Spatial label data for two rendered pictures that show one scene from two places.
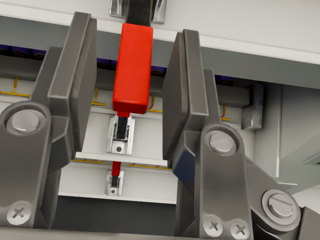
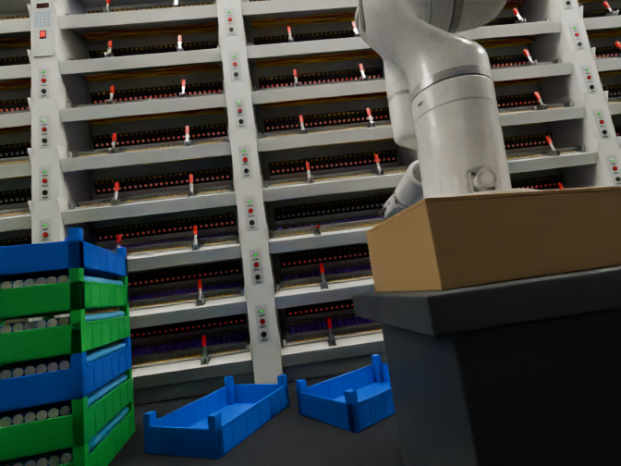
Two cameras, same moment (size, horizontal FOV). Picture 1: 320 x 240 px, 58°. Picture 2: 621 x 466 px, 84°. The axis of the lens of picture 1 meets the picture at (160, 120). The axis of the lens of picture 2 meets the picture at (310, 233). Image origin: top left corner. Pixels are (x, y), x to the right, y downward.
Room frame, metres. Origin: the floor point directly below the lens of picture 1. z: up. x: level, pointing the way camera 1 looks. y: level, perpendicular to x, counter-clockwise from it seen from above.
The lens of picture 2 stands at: (-1.18, 0.05, 0.30)
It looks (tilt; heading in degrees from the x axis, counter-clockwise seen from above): 9 degrees up; 12
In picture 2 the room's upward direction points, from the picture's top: 8 degrees counter-clockwise
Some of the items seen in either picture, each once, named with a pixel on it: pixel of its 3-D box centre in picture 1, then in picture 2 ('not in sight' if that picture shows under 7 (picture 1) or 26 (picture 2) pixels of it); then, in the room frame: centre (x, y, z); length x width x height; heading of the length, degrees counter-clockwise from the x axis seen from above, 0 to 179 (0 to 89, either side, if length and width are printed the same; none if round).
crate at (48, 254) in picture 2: not in sight; (59, 261); (-0.53, 0.78, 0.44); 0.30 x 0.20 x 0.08; 25
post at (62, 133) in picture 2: not in sight; (63, 175); (-0.14, 1.20, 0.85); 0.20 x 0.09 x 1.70; 16
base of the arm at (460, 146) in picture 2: not in sight; (459, 153); (-0.63, -0.08, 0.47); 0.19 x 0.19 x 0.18
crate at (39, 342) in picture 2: not in sight; (61, 331); (-0.53, 0.78, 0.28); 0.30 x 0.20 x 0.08; 25
